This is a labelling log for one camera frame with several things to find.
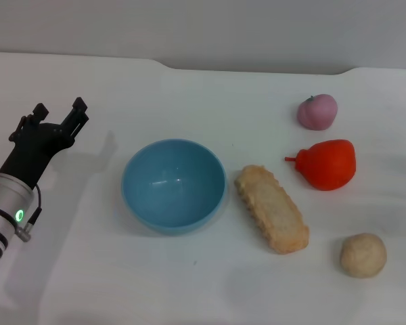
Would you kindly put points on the pink toy peach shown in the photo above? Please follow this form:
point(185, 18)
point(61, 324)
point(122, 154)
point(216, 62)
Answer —
point(318, 113)

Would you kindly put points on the long toasted bread loaf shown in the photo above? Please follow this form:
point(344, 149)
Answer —
point(270, 210)

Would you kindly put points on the round beige bun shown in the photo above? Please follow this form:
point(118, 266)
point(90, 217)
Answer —
point(363, 255)

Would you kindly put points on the red toy pear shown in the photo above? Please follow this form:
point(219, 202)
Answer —
point(328, 166)

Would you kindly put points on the blue plastic bowl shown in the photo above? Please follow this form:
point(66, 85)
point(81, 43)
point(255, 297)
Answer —
point(172, 186)

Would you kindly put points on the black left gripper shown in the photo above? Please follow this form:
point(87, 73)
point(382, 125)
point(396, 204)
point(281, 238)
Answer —
point(30, 149)

